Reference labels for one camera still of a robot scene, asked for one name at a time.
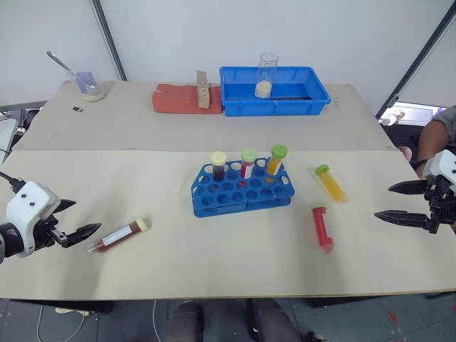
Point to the red folded cloth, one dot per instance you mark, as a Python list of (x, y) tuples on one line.
[(174, 101)]

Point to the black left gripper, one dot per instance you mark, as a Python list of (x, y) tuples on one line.
[(48, 231)]

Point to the white pink-marked bottle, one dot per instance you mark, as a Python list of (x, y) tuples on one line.
[(391, 119)]

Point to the small black clip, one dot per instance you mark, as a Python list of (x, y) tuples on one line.
[(77, 109)]

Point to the blue plastic bin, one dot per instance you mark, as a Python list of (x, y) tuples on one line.
[(249, 105)]

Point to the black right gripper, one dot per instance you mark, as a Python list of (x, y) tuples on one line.
[(443, 210)]

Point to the green-capped orange tube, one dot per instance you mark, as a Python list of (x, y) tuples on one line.
[(276, 160), (332, 185)]

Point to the metal spoon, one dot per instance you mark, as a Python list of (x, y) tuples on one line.
[(67, 69)]

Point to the wooden block with holes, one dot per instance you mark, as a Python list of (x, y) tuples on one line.
[(203, 90)]

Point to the yellow-capped white-labelled dark red tube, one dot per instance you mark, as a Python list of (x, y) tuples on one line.
[(119, 235)]

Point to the wide glass beaker with sand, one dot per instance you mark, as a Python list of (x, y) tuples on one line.
[(87, 87)]

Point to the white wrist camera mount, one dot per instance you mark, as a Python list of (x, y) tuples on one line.
[(445, 164), (28, 206)]

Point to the person's bare forearm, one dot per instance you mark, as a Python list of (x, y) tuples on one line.
[(436, 137)]

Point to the blue plastic test tube rack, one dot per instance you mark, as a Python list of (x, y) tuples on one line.
[(213, 203)]

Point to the dark metal frame post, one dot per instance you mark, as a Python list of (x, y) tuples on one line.
[(417, 60), (108, 39)]

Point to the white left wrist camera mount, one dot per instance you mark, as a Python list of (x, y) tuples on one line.
[(28, 206)]

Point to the green-capped red labelled tube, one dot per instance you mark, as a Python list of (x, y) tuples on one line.
[(247, 164)]

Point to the tall glass beaker with sand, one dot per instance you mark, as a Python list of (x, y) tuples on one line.
[(265, 83)]

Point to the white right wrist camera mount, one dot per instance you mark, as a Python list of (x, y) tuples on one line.
[(445, 164)]

